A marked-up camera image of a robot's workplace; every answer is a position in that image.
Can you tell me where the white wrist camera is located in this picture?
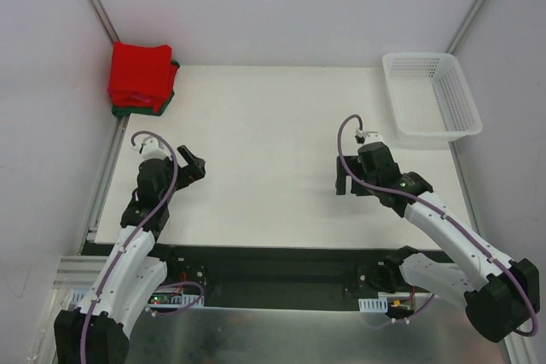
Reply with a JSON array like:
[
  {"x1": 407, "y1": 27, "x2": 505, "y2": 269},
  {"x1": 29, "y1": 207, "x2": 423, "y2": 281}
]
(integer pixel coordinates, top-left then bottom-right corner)
[
  {"x1": 133, "y1": 136, "x2": 170, "y2": 160},
  {"x1": 355, "y1": 129, "x2": 384, "y2": 145}
]

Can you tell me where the folded red t shirt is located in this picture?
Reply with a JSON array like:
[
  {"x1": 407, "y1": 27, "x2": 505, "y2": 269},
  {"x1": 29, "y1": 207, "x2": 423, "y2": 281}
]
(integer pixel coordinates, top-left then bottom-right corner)
[{"x1": 111, "y1": 61, "x2": 178, "y2": 112}]

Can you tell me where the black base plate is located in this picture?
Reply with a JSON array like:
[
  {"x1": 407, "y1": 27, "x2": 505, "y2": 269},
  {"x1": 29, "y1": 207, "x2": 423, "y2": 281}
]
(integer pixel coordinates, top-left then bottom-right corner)
[{"x1": 153, "y1": 244, "x2": 433, "y2": 309}]

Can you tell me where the right grey cable duct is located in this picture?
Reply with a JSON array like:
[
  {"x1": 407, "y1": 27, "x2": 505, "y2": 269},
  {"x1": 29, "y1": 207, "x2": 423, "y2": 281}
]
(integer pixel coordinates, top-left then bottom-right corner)
[{"x1": 358, "y1": 297, "x2": 389, "y2": 314}]

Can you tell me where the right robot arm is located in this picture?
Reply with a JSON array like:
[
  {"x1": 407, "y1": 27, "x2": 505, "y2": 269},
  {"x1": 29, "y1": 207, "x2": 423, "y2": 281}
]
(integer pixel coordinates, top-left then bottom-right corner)
[{"x1": 336, "y1": 142, "x2": 540, "y2": 342}]

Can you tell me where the grey cable duct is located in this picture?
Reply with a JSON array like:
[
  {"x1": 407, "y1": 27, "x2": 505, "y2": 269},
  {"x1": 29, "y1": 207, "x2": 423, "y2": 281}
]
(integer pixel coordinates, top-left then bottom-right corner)
[
  {"x1": 69, "y1": 290, "x2": 204, "y2": 309},
  {"x1": 358, "y1": 297, "x2": 389, "y2": 314}
]

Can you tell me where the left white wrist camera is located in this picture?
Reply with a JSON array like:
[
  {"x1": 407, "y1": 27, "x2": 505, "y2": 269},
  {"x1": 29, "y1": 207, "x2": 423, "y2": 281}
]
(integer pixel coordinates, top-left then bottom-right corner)
[{"x1": 133, "y1": 136, "x2": 170, "y2": 160}]

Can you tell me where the red t shirt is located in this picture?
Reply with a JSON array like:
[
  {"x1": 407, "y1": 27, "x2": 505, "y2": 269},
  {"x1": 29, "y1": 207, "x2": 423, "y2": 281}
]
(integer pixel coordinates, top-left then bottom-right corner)
[
  {"x1": 107, "y1": 42, "x2": 172, "y2": 107},
  {"x1": 111, "y1": 61, "x2": 178, "y2": 112}
]

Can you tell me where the folded green t shirt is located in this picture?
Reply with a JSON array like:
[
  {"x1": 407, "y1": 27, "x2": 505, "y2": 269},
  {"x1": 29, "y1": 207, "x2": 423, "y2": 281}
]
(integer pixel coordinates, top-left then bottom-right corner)
[{"x1": 111, "y1": 57, "x2": 181, "y2": 118}]

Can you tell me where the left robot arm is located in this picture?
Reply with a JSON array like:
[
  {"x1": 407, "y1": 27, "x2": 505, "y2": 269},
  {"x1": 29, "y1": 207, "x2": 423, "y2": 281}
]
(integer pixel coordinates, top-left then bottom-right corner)
[{"x1": 54, "y1": 137, "x2": 206, "y2": 363}]

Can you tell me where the left grey cable duct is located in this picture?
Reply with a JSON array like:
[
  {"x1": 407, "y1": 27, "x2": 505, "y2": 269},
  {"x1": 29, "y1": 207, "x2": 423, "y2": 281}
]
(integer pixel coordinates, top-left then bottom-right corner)
[{"x1": 69, "y1": 290, "x2": 204, "y2": 309}]

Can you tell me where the folded pink t shirt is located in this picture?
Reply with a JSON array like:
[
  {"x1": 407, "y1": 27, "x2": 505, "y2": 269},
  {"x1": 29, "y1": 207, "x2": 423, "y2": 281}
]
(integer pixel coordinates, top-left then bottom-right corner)
[{"x1": 131, "y1": 93, "x2": 154, "y2": 104}]

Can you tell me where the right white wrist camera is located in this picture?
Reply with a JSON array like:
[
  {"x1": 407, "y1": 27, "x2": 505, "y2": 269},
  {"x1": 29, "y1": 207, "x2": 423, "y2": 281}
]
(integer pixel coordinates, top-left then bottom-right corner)
[{"x1": 355, "y1": 129, "x2": 384, "y2": 145}]

